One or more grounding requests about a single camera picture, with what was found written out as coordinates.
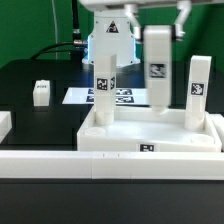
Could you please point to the white desk tabletop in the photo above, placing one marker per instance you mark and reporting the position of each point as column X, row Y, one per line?
column 139, row 129

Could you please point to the white fence block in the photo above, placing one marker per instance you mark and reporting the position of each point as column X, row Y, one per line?
column 5, row 124
column 218, row 121

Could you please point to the fiducial marker sheet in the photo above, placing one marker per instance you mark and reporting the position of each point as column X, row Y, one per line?
column 120, row 96

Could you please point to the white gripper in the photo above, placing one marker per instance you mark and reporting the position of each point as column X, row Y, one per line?
column 131, row 11

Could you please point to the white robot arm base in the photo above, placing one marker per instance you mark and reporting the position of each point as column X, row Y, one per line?
column 111, row 34

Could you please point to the white front fence bar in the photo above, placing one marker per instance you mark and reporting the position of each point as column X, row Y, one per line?
column 115, row 165

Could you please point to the white right fence block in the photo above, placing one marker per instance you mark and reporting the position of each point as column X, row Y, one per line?
column 218, row 121

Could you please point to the white left fence block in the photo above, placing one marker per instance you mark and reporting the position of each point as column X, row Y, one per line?
column 5, row 124

